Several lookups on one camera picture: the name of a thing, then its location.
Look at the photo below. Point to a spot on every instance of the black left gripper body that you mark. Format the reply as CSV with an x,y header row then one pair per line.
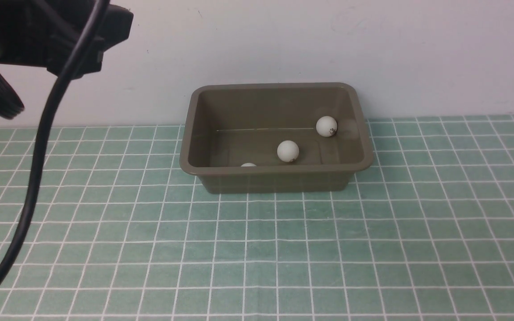
x,y
43,33

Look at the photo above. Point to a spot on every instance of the olive plastic bin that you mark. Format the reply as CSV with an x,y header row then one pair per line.
x,y
228,125

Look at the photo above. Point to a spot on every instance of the green checkered tablecloth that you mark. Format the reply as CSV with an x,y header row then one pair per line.
x,y
122,234

